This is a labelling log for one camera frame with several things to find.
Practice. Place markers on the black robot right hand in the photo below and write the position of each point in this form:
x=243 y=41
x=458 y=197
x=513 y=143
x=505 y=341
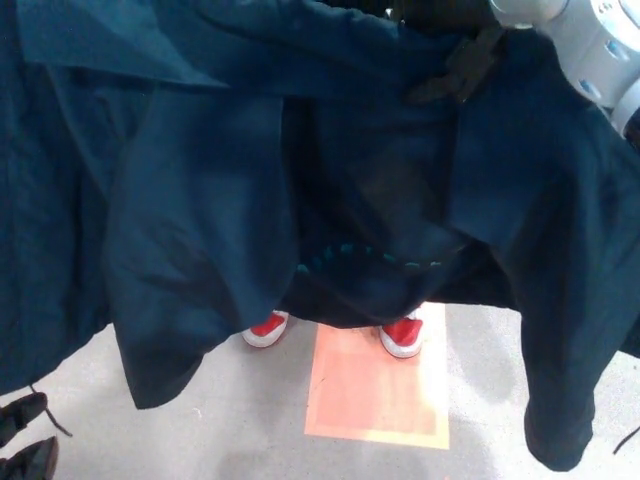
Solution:
x=470 y=55

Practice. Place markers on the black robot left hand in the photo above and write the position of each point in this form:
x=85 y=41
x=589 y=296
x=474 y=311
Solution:
x=25 y=457

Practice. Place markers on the dark teal coat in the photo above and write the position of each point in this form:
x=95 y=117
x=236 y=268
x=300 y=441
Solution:
x=200 y=200

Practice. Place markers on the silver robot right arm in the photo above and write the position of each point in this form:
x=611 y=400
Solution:
x=595 y=45

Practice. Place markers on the person's red white right sneaker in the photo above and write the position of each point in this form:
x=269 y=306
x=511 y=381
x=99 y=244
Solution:
x=265 y=331

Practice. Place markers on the person's red white sneaker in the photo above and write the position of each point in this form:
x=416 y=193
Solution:
x=401 y=335
x=265 y=331

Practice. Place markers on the person's red white left sneaker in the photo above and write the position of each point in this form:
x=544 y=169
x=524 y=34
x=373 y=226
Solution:
x=401 y=335

